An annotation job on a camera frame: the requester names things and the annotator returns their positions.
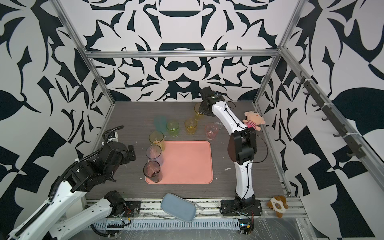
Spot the tall blue glass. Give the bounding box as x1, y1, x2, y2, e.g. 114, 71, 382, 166
146, 145, 164, 166

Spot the tall amber glass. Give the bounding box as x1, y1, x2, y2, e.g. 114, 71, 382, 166
194, 103, 205, 121

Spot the tall dark grey glass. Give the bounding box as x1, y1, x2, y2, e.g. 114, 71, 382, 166
143, 161, 162, 183

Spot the tall yellow-green glass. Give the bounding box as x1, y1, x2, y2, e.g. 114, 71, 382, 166
149, 131, 165, 151

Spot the short yellow glass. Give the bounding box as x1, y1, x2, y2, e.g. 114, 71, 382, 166
185, 118, 198, 135

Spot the teal dotted glass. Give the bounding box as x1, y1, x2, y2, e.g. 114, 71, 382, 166
154, 116, 168, 134

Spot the short green glass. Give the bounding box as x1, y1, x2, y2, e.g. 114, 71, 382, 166
166, 121, 180, 137

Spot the pink plastic tray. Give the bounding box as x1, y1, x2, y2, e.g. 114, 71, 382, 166
145, 141, 213, 185

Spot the tall clear glass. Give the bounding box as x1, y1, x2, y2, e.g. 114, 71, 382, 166
214, 122, 223, 130

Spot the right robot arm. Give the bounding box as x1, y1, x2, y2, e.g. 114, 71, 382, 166
199, 87, 257, 210

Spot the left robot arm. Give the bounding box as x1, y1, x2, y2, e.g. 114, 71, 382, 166
7, 141, 136, 240

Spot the short pink glass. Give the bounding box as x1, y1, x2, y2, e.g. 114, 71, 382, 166
205, 123, 219, 140

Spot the pink plush pig toy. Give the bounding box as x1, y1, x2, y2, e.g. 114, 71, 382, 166
242, 111, 266, 131

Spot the brown white plush toy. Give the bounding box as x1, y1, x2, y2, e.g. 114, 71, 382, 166
267, 196, 289, 218

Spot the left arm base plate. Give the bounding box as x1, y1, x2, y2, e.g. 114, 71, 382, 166
121, 201, 142, 218

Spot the white slotted cable duct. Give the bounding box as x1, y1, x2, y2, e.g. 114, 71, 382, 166
94, 219, 240, 231

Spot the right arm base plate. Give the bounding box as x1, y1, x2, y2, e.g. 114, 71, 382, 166
219, 198, 263, 217

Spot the black wall hook rail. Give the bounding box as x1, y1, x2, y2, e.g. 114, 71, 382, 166
297, 72, 367, 159

